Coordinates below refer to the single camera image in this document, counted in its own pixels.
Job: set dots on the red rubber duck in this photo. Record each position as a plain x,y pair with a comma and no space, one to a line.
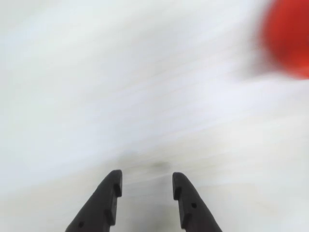
287,36

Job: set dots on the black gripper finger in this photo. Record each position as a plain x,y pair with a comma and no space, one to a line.
101,207
193,212

